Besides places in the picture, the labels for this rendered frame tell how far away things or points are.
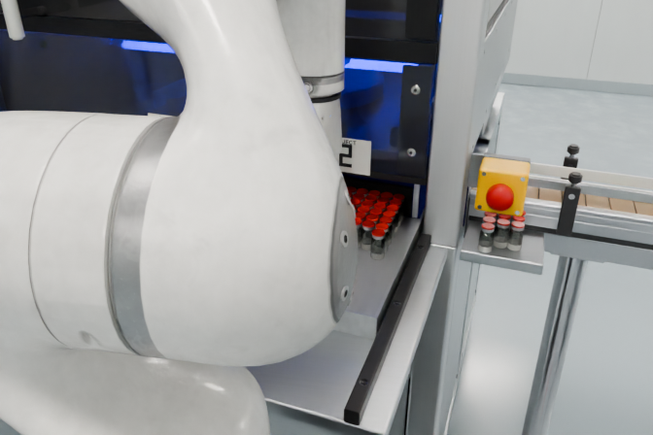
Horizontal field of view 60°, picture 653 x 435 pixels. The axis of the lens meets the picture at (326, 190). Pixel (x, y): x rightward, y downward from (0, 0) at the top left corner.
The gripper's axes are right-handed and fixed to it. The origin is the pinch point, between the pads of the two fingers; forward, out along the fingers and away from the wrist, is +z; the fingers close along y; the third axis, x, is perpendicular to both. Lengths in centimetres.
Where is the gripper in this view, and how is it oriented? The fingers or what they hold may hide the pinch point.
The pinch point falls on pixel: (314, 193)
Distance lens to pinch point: 84.3
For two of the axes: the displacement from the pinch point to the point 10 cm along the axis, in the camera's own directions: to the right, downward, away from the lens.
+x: -9.4, -1.5, 3.1
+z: 0.0, 9.0, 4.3
